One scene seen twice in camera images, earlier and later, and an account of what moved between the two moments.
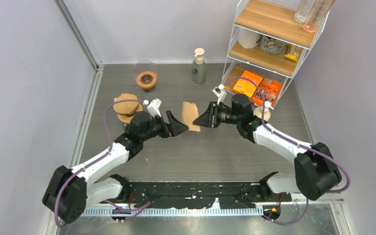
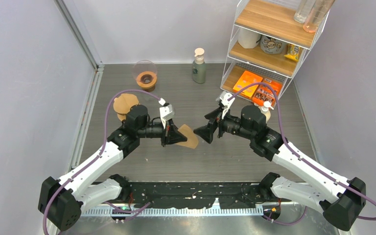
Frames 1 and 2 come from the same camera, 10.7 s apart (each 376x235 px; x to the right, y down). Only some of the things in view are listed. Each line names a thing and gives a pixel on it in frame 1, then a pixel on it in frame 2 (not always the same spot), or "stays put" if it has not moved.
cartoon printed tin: [270, 45] stays put
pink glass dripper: [143, 66] stays put
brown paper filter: [190, 113] -> [192, 139]
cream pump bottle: [257, 110] stays put
